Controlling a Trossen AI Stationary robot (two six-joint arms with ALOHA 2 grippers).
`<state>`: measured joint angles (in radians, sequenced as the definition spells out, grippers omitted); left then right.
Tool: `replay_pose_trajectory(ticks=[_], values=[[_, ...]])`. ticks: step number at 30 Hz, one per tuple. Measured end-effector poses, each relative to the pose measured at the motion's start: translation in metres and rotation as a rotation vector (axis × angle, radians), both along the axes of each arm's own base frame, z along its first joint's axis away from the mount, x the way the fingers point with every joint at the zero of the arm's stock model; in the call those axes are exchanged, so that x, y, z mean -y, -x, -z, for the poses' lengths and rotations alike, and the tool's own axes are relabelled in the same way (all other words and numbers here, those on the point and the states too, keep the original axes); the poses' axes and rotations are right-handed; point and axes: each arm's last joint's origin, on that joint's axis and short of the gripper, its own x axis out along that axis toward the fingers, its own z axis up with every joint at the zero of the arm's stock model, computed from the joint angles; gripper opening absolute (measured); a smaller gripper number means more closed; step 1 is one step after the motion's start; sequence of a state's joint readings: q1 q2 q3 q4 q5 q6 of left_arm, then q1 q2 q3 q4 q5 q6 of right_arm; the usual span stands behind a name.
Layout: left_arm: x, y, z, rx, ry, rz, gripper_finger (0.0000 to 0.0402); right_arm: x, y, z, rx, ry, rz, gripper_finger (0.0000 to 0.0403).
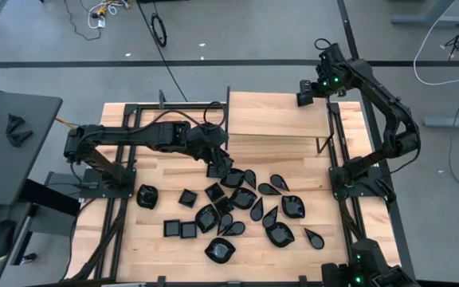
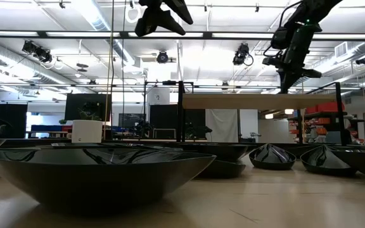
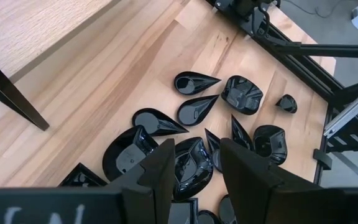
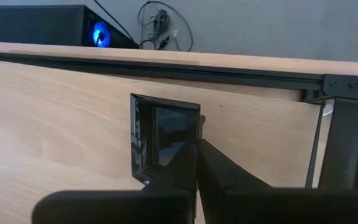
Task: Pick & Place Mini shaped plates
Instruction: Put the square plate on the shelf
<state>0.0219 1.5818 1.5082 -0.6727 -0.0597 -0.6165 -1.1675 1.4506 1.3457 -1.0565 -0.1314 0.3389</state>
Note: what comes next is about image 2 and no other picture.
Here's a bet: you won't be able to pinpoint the white cable ring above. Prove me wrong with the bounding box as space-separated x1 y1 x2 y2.
125 5 142 24

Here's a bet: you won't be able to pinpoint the small plant in white pot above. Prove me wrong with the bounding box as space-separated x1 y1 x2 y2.
71 107 103 144

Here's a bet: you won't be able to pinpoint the black cabinet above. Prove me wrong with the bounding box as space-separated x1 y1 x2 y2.
0 103 28 139

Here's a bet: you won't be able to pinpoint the black twin ceiling spotlight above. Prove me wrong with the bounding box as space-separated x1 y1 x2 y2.
22 40 53 64

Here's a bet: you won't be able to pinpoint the black hanging cable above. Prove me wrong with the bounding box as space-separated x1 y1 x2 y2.
120 0 127 140

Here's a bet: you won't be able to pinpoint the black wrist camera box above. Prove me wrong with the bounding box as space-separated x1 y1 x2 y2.
270 27 293 50

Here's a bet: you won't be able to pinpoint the black ceiling camera with cable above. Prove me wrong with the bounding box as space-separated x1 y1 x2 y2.
232 43 255 67

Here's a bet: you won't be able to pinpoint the black partition panel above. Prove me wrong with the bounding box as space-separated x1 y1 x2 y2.
149 104 207 140

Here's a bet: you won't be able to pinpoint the storage rack orange bins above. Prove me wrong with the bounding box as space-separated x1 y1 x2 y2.
288 101 365 146

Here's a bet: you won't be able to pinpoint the raised wooden shelf black legs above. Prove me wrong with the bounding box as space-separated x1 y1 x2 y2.
176 80 349 152

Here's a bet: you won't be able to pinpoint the black wall monitor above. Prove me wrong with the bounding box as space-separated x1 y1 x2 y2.
64 93 112 122

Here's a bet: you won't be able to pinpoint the round black ceiling camera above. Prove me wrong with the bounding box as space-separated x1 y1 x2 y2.
156 50 170 64

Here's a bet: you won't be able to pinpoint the dark monitor screen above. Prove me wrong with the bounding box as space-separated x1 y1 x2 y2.
118 113 147 129

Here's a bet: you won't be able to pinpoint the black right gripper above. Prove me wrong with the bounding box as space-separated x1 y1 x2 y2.
262 24 323 94

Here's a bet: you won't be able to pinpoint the silver ceiling air duct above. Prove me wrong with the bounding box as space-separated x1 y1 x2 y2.
312 41 365 88
0 44 75 92
71 0 142 77

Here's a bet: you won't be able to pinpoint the white ceiling vent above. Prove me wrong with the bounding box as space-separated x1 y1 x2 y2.
334 41 349 59

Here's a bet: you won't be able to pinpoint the yellow hanging cable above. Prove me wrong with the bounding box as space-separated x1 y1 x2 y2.
103 0 115 140

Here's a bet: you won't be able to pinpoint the red storage box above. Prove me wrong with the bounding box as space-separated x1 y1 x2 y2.
305 101 345 114

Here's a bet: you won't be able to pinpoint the white hanging cloth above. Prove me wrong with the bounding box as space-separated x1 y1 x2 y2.
205 109 240 143

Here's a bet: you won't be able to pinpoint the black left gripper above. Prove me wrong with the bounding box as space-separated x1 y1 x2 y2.
134 0 193 37

